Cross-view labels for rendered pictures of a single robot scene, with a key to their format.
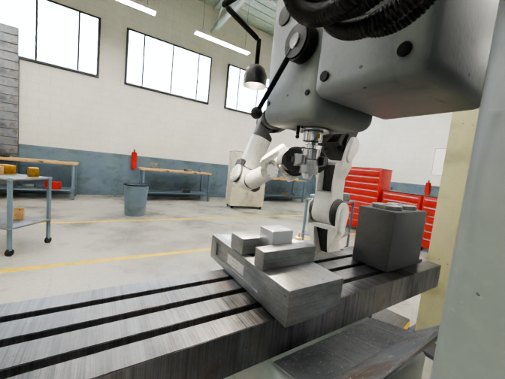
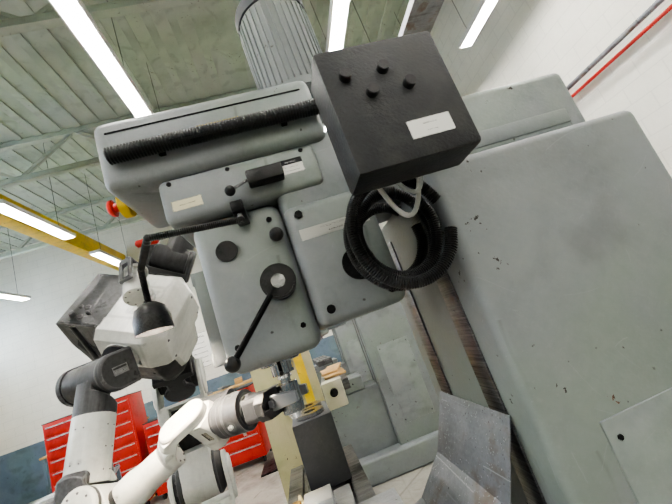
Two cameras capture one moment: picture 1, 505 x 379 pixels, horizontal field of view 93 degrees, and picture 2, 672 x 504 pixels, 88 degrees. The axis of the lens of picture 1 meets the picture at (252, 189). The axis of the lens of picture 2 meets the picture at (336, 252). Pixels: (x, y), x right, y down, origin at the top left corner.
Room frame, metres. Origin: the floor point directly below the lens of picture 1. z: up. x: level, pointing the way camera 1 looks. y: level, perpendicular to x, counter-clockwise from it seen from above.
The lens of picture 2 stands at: (0.13, 0.51, 1.33)
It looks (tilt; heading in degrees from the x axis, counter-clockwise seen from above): 12 degrees up; 293
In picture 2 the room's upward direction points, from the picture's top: 20 degrees counter-clockwise
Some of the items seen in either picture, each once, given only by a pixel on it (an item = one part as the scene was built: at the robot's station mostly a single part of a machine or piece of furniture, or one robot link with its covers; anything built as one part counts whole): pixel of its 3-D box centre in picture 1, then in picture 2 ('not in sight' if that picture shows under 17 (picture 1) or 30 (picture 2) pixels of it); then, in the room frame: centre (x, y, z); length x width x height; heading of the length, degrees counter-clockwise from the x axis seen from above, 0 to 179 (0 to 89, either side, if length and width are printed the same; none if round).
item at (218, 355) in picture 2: not in sight; (213, 317); (0.70, -0.08, 1.45); 0.04 x 0.04 x 0.21; 33
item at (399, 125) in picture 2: not in sight; (391, 110); (0.17, -0.02, 1.62); 0.20 x 0.09 x 0.21; 33
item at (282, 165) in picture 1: (297, 162); (255, 408); (0.70, -0.12, 1.23); 0.13 x 0.12 x 0.10; 98
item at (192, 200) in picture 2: not in sight; (250, 203); (0.57, -0.16, 1.68); 0.34 x 0.24 x 0.10; 33
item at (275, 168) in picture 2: not in sight; (254, 181); (0.48, -0.06, 1.66); 0.12 x 0.04 x 0.04; 33
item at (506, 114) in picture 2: not in sight; (422, 162); (0.19, -0.41, 1.66); 0.80 x 0.23 x 0.20; 33
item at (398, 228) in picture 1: (389, 232); (318, 440); (0.82, -0.49, 1.02); 0.22 x 0.12 x 0.20; 124
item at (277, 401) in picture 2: (297, 159); (283, 400); (0.60, -0.10, 1.23); 0.06 x 0.02 x 0.03; 8
